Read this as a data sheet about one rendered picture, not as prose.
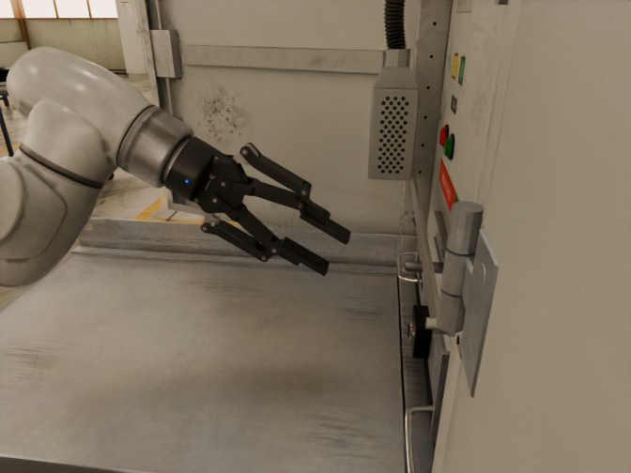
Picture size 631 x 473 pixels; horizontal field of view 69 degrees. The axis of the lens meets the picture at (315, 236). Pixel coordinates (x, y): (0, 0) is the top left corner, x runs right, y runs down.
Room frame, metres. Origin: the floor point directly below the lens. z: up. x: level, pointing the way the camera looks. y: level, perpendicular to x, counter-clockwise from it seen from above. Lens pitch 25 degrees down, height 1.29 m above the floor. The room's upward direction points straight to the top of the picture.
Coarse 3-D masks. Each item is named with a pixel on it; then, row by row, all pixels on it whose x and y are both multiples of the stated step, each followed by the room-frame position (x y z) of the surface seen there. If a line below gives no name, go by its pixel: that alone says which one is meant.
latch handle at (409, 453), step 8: (408, 408) 0.39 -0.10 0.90; (416, 408) 0.39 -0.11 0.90; (424, 408) 0.39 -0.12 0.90; (432, 408) 0.39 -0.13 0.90; (408, 416) 0.37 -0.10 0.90; (408, 424) 0.36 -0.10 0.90; (408, 432) 0.35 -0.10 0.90; (408, 440) 0.34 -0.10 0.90; (408, 448) 0.33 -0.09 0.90; (408, 456) 0.32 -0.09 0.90; (408, 464) 0.31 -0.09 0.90; (408, 472) 0.31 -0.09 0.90
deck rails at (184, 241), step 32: (96, 224) 0.89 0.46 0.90; (128, 224) 0.88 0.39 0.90; (160, 224) 0.87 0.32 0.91; (192, 224) 0.86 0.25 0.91; (128, 256) 0.85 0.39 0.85; (160, 256) 0.84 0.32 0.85; (192, 256) 0.84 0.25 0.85; (224, 256) 0.84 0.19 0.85; (320, 256) 0.83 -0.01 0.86; (352, 256) 0.82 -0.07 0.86; (384, 256) 0.81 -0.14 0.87
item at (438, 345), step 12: (420, 252) 0.73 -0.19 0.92; (420, 276) 0.70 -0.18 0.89; (420, 288) 0.67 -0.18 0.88; (432, 336) 0.49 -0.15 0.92; (432, 348) 0.48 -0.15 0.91; (444, 348) 0.46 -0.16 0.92; (432, 360) 0.47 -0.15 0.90; (432, 372) 0.46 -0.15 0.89; (432, 384) 0.45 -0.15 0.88; (432, 396) 0.44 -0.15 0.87
